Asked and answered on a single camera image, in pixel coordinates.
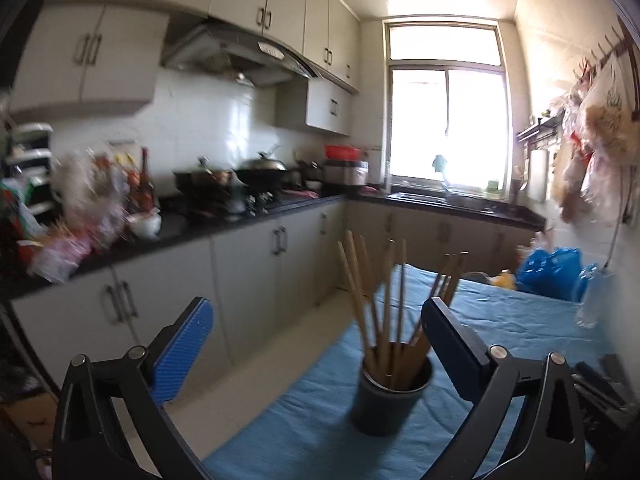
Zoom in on rice cooker with red basin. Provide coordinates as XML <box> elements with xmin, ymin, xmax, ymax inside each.
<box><xmin>322</xmin><ymin>145</ymin><xmax>371</xmax><ymax>189</ymax></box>

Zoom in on white bowl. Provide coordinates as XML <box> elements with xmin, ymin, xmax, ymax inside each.
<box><xmin>129</xmin><ymin>211</ymin><xmax>164</xmax><ymax>239</ymax></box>

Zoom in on steel range hood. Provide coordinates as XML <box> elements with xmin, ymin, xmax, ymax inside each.
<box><xmin>161</xmin><ymin>22</ymin><xmax>321</xmax><ymax>88</ymax></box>

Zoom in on black wall shelf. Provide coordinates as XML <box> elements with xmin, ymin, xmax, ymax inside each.
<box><xmin>516</xmin><ymin>115</ymin><xmax>565</xmax><ymax>142</ymax></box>

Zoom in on grey upper kitchen cabinets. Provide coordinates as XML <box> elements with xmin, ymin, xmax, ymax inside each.
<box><xmin>10</xmin><ymin>0</ymin><xmax>362</xmax><ymax>137</ymax></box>

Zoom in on grey lower kitchen cabinets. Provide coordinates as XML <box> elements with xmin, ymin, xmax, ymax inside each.
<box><xmin>10</xmin><ymin>195</ymin><xmax>543</xmax><ymax>391</ymax></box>

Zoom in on dark sauce bottle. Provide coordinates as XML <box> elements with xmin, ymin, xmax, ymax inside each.
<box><xmin>138</xmin><ymin>147</ymin><xmax>157</xmax><ymax>211</ymax></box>

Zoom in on stacked steamer containers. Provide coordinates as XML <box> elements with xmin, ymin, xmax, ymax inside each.
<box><xmin>4</xmin><ymin>121</ymin><xmax>55</xmax><ymax>213</ymax></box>

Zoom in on pile of food packets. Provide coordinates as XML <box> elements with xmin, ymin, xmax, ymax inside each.
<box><xmin>27</xmin><ymin>147</ymin><xmax>133</xmax><ymax>283</ymax></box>

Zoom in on wall hook rack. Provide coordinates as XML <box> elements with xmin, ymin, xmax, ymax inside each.
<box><xmin>572</xmin><ymin>14</ymin><xmax>640</xmax><ymax>87</ymax></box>

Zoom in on black kitchen countertop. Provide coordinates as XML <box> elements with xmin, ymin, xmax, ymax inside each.
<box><xmin>0</xmin><ymin>187</ymin><xmax>546</xmax><ymax>301</ymax></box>

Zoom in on blue plastic bag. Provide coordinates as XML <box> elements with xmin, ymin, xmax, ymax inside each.
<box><xmin>516</xmin><ymin>246</ymin><xmax>584</xmax><ymax>302</ymax></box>

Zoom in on steel sink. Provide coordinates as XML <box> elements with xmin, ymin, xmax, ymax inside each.
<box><xmin>389</xmin><ymin>190</ymin><xmax>495</xmax><ymax>212</ymax></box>

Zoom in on kitchen window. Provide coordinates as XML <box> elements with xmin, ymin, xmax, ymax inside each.
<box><xmin>382</xmin><ymin>17</ymin><xmax>513</xmax><ymax>196</ymax></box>

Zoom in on cardboard box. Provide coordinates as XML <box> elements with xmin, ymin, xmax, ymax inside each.
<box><xmin>0</xmin><ymin>392</ymin><xmax>57</xmax><ymax>453</ymax></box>

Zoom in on black wok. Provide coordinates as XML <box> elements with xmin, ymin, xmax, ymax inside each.
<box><xmin>236</xmin><ymin>151</ymin><xmax>302</xmax><ymax>193</ymax></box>

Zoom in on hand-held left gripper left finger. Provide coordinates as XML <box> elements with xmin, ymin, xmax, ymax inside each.
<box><xmin>52</xmin><ymin>296</ymin><xmax>216</xmax><ymax>480</ymax></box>

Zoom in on dark grey chopstick holder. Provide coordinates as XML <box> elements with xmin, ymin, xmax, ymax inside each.
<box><xmin>349</xmin><ymin>342</ymin><xmax>434</xmax><ymax>437</ymax></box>

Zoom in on sink faucet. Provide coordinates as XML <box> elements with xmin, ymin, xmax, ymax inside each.
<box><xmin>431</xmin><ymin>154</ymin><xmax>455</xmax><ymax>197</ymax></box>

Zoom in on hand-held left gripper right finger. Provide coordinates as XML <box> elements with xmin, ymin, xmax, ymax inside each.
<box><xmin>420</xmin><ymin>297</ymin><xmax>588</xmax><ymax>480</ymax></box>

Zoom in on bundle of wooden chopsticks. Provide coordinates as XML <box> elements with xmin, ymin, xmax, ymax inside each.
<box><xmin>337</xmin><ymin>230</ymin><xmax>471</xmax><ymax>392</ymax></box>

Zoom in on blue tablecloth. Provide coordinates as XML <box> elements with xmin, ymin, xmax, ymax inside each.
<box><xmin>202</xmin><ymin>262</ymin><xmax>616</xmax><ymax>480</ymax></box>

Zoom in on cooking pot with lid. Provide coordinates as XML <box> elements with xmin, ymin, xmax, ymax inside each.
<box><xmin>172</xmin><ymin>156</ymin><xmax>235</xmax><ymax>197</ymax></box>

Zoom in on grey kitchen cabinets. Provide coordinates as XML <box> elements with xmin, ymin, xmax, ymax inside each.
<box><xmin>10</xmin><ymin>195</ymin><xmax>543</xmax><ymax>391</ymax></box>
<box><xmin>10</xmin><ymin>0</ymin><xmax>362</xmax><ymax>137</ymax></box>

